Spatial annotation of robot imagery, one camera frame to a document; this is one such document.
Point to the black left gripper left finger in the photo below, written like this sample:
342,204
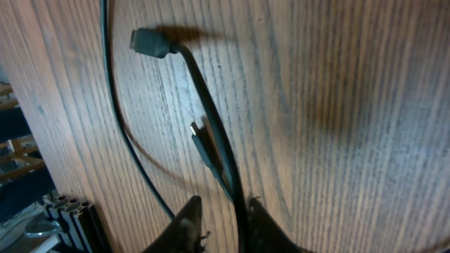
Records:
184,232

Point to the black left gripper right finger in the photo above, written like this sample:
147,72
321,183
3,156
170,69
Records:
266,236

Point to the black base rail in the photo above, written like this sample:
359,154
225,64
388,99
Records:
82,230

